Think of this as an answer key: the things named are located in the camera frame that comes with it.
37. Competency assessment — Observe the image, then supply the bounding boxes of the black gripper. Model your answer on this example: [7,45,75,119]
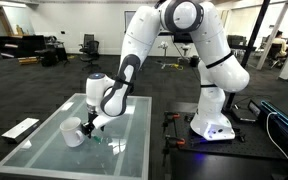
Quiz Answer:
[81,113,97,138]

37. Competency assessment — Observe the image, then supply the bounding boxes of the white ceramic mug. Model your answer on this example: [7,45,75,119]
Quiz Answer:
[60,117,84,147]

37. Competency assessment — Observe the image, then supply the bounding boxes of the green and white pen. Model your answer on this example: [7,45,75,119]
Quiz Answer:
[93,136,101,142]

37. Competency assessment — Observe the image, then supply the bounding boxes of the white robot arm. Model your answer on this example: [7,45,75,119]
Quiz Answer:
[82,0,250,141]

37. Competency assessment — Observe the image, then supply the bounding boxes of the glass table top panel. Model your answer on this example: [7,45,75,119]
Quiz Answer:
[0,93,152,180]

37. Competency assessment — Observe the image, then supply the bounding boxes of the black office chair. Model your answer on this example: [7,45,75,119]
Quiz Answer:
[79,34,99,70]

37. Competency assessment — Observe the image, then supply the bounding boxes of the upper orange black clamp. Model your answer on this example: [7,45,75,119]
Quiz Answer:
[162,111,180,131]

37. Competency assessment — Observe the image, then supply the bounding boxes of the orange black clamp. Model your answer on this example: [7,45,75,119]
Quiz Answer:
[162,111,180,131]
[162,135,186,166]

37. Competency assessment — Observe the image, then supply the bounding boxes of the lower orange black clamp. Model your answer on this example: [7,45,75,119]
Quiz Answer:
[162,135,186,166]

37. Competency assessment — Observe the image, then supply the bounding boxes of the black electronics box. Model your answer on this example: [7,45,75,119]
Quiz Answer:
[232,109,257,122]

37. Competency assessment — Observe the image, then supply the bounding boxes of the seated person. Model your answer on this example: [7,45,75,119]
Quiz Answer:
[272,30,287,56]

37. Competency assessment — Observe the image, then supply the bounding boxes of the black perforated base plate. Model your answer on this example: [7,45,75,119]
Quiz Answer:
[167,102,285,160]

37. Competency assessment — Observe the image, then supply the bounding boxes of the white cable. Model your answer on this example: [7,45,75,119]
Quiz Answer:
[266,111,288,169]

